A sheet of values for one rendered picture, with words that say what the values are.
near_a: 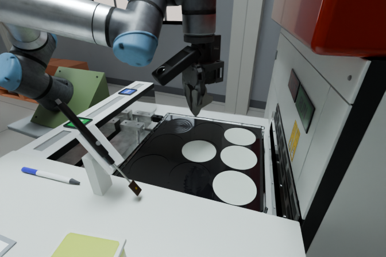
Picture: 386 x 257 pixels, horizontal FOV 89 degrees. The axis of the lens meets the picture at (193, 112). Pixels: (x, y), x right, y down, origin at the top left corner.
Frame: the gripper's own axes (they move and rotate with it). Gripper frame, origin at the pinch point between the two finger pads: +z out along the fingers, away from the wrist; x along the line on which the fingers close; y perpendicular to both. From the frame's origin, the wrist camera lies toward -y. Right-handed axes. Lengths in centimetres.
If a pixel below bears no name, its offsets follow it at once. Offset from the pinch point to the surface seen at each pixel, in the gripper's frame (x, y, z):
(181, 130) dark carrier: 8.6, 0.6, 11.4
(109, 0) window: 322, 49, -29
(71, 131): 16.2, -30.1, 4.3
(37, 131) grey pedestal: 50, -45, 18
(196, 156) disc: -5.5, -2.6, 10.8
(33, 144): 14.3, -38.7, 3.9
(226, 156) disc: -9.8, 4.7, 11.1
